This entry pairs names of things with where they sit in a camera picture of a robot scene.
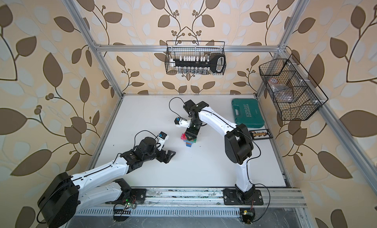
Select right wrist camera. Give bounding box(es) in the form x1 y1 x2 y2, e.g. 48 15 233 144
174 117 191 128

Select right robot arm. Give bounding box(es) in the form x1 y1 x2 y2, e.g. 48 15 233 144
175 100 262 203

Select black socket tool set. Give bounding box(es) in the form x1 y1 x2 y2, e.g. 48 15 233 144
165 53 226 75

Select black tray of bits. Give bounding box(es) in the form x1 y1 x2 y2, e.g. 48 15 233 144
249 129 273 140

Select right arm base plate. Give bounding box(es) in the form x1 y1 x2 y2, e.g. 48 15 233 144
222 188 264 205

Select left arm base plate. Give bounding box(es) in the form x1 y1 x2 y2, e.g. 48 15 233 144
113 188 147 205

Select back wire basket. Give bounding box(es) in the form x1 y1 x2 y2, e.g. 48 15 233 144
165 40 226 75

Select plastic bag in basket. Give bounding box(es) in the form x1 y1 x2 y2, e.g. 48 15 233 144
268 78 294 102

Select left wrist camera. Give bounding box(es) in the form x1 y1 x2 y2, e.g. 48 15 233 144
157 131 169 151

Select aluminium front rail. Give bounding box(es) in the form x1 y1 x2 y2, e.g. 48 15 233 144
76 186 307 208

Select right wall wire basket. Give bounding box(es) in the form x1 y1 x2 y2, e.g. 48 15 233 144
259 54 329 121

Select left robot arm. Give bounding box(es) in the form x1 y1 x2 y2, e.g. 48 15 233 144
37 133 176 228

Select green plastic tool case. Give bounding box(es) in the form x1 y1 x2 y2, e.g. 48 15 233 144
231 98 265 128

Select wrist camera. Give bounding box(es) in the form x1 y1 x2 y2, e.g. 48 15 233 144
174 117 191 128
157 131 169 151

